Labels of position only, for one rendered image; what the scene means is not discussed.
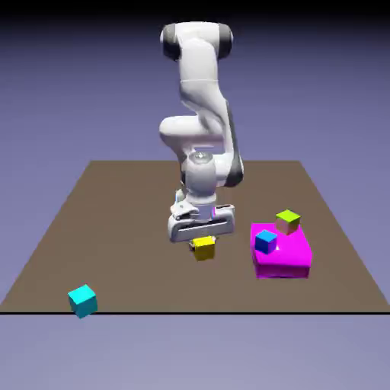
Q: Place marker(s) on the large magenta box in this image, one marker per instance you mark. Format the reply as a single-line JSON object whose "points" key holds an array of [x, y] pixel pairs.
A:
{"points": [[283, 256]]}

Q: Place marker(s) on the small lime green cube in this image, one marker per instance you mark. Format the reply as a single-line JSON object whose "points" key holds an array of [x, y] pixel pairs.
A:
{"points": [[287, 221]]}

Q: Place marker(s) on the small cyan cube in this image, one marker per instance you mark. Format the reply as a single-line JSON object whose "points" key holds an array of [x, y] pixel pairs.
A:
{"points": [[82, 301]]}

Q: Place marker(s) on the small yellow cube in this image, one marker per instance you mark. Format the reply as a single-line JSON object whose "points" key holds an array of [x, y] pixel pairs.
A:
{"points": [[203, 248]]}

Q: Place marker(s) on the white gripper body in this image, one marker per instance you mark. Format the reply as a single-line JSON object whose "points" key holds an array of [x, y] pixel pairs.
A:
{"points": [[201, 229]]}

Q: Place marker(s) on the small blue cube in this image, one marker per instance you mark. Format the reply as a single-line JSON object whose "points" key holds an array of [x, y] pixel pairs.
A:
{"points": [[265, 241]]}

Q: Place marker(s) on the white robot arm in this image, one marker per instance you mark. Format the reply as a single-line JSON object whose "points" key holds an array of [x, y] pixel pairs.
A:
{"points": [[199, 100]]}

